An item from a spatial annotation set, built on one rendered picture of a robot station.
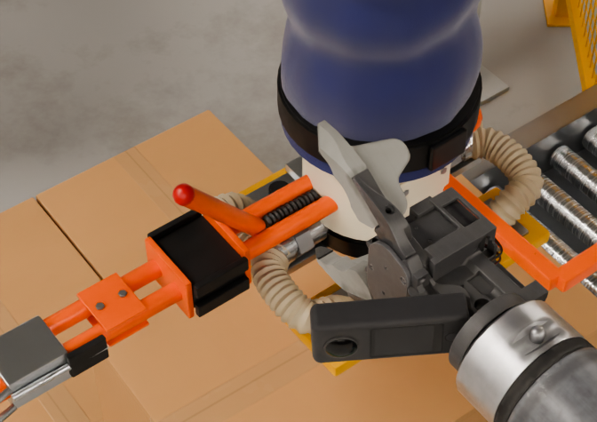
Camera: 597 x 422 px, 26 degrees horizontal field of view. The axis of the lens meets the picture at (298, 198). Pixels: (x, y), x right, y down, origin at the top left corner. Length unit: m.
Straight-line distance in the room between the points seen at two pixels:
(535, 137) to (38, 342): 1.38
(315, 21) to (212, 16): 2.42
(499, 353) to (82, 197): 1.65
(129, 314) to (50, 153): 1.99
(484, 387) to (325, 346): 0.12
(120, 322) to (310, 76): 0.32
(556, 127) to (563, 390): 1.68
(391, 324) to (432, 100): 0.45
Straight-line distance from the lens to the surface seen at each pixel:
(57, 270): 2.36
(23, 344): 1.37
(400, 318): 0.93
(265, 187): 1.64
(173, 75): 3.51
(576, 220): 2.46
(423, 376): 1.71
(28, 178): 3.29
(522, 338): 0.91
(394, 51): 1.27
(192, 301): 1.40
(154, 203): 2.44
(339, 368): 1.48
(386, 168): 0.98
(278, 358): 1.72
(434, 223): 0.98
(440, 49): 1.31
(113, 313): 1.38
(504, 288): 0.96
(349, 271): 1.03
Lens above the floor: 2.34
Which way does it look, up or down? 48 degrees down
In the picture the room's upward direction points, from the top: straight up
